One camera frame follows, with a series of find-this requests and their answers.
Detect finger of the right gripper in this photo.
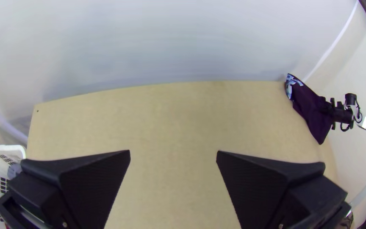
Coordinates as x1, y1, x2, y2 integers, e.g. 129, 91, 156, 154
0, 150, 131, 229
216, 150, 352, 229

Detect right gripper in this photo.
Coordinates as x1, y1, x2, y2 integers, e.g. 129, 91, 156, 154
328, 98, 355, 131

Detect dark t-shirt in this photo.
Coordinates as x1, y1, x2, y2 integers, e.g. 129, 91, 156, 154
285, 73, 335, 145

